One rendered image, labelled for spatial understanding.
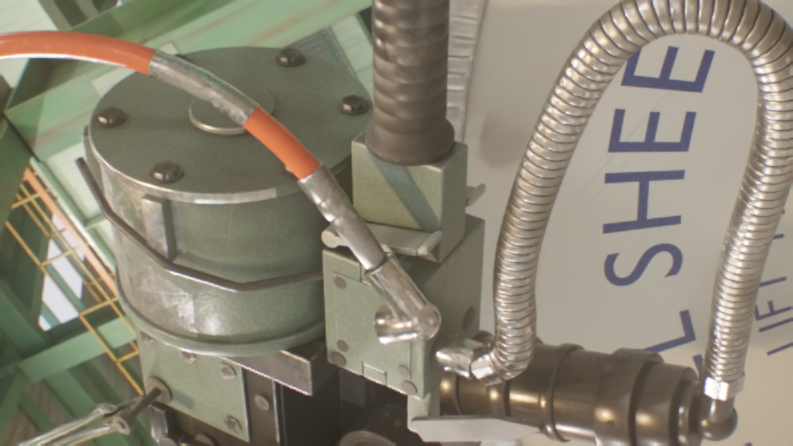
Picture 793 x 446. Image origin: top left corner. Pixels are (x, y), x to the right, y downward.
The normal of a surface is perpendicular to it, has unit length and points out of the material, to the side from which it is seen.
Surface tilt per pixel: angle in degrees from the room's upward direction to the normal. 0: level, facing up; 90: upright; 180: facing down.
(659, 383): 92
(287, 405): 137
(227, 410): 58
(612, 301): 90
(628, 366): 96
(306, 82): 115
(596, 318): 90
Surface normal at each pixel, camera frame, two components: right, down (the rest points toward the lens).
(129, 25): 0.07, 0.54
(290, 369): -0.51, 0.51
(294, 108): 0.00, -0.81
